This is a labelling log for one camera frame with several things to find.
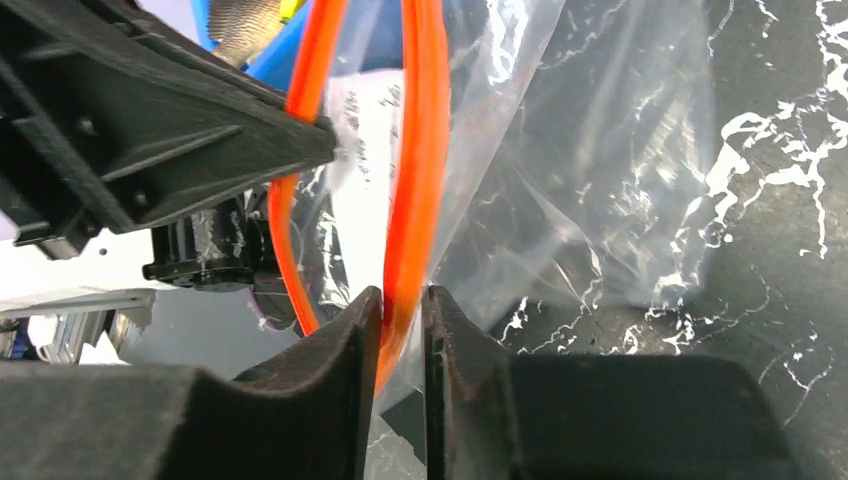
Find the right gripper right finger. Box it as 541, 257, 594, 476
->
423, 286, 802, 479

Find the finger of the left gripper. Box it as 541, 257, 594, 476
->
1, 1, 336, 246

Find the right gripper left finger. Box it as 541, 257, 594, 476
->
1, 287, 383, 479

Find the clear zip top bag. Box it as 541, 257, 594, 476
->
270, 1, 713, 479

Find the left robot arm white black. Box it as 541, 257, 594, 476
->
1, 1, 336, 317

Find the blue plastic bin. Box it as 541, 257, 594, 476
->
192, 0, 405, 94

